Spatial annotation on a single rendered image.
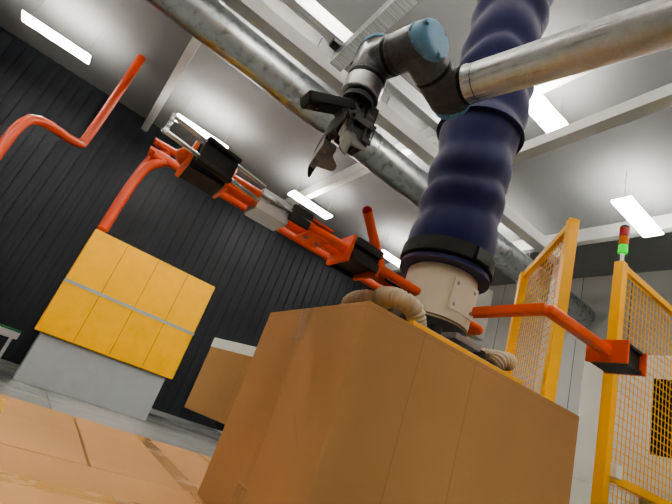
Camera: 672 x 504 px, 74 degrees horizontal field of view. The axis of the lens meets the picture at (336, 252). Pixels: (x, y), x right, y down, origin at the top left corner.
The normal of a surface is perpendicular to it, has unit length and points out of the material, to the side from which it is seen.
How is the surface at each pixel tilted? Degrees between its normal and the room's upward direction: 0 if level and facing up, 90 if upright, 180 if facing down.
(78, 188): 90
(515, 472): 90
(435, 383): 90
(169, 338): 90
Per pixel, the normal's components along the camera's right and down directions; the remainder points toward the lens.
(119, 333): 0.56, -0.14
